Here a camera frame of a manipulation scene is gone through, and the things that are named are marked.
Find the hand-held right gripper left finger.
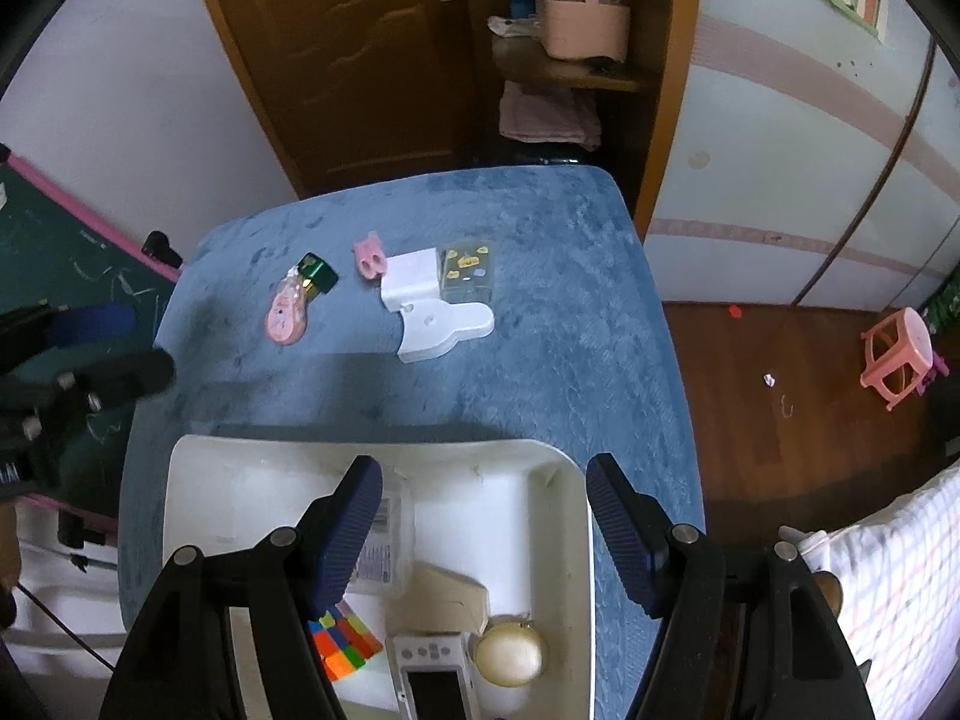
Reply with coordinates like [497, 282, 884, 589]
[97, 454, 385, 720]

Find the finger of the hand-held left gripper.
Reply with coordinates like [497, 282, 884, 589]
[49, 349, 177, 415]
[0, 304, 137, 372]

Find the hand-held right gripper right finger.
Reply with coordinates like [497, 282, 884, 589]
[585, 452, 878, 720]

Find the clear box with blue label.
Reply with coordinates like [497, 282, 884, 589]
[345, 476, 416, 599]

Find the colourful puzzle cube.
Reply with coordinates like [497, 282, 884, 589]
[306, 600, 385, 683]

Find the white plastic tray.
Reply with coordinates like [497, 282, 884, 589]
[161, 435, 596, 720]

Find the beige rectangular block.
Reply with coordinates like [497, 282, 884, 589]
[409, 561, 492, 637]

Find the round gold compact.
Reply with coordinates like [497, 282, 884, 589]
[472, 615, 546, 689]

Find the white handheld game console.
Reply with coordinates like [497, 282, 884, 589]
[390, 634, 481, 720]

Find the black easel knob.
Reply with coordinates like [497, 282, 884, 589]
[142, 231, 183, 269]

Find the pink correction tape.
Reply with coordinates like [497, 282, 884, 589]
[266, 274, 314, 346]

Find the small green metallic object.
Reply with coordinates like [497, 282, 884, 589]
[296, 253, 337, 293]

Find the white plastic stand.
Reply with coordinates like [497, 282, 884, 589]
[380, 247, 496, 365]

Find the small pink clip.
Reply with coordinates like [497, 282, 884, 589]
[354, 234, 387, 278]

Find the white checkered blanket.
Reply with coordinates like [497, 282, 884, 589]
[780, 457, 960, 720]

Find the clear case with yellow stickers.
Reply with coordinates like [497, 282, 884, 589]
[439, 242, 492, 303]

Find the pink plastic stool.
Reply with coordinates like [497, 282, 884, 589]
[860, 307, 935, 412]

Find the brown wooden door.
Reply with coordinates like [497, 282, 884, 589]
[184, 0, 511, 200]

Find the dark object under towel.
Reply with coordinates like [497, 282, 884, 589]
[517, 142, 586, 164]

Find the floral sliding wardrobe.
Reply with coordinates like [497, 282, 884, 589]
[645, 0, 960, 316]

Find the green patterned bag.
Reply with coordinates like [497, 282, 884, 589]
[919, 270, 960, 338]

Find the wooden corner shelf unit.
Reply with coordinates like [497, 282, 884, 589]
[465, 0, 706, 241]

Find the folded pink towel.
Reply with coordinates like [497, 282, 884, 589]
[499, 81, 602, 151]

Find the green chalkboard with pink frame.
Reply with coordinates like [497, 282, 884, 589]
[0, 142, 185, 511]

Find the pink basket with handle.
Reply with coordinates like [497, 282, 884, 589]
[536, 0, 631, 62]

